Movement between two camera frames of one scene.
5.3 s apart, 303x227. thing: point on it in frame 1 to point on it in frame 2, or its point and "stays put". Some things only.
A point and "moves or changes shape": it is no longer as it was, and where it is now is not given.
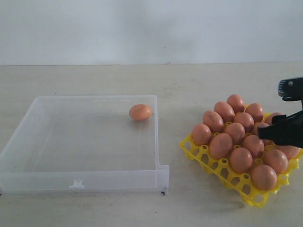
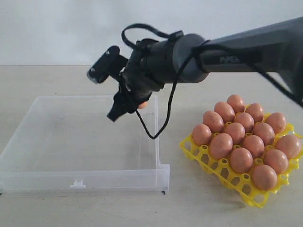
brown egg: x=256 y=111 stays put
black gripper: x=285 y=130 to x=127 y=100
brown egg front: x=225 y=111 stays put
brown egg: x=236 y=103 stays put
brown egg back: x=140 y=112 moves or changes shape
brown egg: x=289 y=151 stays put
